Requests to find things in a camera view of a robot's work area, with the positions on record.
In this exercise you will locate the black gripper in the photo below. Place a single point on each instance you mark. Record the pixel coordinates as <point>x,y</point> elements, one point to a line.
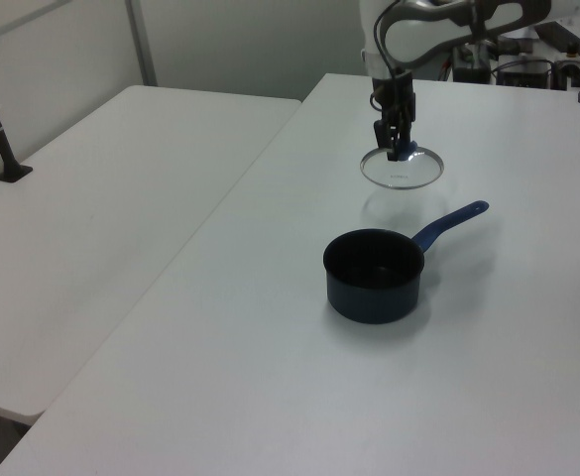
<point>393,96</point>

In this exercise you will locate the glass lid with blue knob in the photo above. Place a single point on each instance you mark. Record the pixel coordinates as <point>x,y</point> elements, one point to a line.
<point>402,171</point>

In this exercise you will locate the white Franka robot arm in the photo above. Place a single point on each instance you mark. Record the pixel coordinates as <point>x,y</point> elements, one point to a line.
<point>433,30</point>

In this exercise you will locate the lab electronics equipment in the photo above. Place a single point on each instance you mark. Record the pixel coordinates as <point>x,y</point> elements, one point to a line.
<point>522,62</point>

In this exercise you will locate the white folding table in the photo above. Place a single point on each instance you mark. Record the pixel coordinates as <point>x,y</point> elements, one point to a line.
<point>96,223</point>

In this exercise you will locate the grey metal wall post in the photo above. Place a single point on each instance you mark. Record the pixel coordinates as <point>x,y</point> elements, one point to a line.
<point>142,42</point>

